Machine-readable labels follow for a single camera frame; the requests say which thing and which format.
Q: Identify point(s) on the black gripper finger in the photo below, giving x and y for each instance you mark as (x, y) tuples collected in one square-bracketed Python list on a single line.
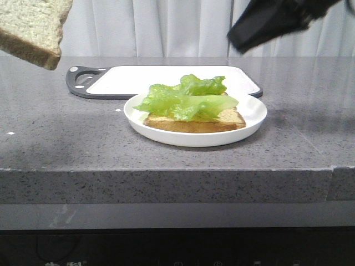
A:
[(263, 21)]

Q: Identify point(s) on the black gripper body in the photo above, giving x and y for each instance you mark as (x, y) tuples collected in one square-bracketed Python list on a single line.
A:
[(309, 10)]

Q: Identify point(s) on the green lettuce leaf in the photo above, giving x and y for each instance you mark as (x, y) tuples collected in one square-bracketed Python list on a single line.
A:
[(193, 98)]

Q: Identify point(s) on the toasted bread slice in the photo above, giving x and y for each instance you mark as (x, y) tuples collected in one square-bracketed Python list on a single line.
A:
[(33, 30), (228, 120)]

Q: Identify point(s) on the white round plate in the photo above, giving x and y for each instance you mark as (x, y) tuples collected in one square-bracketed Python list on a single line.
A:
[(251, 109)]

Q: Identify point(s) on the grey curtain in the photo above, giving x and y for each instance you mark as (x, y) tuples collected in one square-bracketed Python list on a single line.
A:
[(190, 29)]

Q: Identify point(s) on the black appliance panel below counter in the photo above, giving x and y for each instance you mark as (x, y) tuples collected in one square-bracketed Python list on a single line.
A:
[(209, 246)]

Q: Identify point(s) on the white cutting board black handle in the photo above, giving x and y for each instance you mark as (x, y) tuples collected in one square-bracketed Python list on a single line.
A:
[(124, 82)]

